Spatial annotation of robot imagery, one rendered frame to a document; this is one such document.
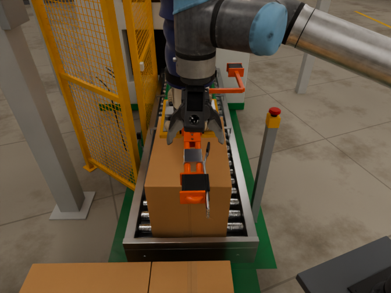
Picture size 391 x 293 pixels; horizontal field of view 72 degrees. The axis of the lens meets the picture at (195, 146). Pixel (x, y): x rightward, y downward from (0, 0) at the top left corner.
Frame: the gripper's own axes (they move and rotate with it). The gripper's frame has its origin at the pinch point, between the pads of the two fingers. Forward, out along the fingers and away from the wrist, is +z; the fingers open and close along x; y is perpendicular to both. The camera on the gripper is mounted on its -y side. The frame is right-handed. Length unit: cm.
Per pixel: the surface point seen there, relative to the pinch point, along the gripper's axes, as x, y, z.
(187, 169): 2.6, 5.7, 13.8
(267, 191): -69, 110, 139
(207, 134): -6.3, 42.2, 25.8
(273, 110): -47, 78, 35
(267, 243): -56, 57, 139
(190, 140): 1.4, 20.3, 13.3
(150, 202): 21, 27, 55
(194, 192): 0.3, -5.5, 12.5
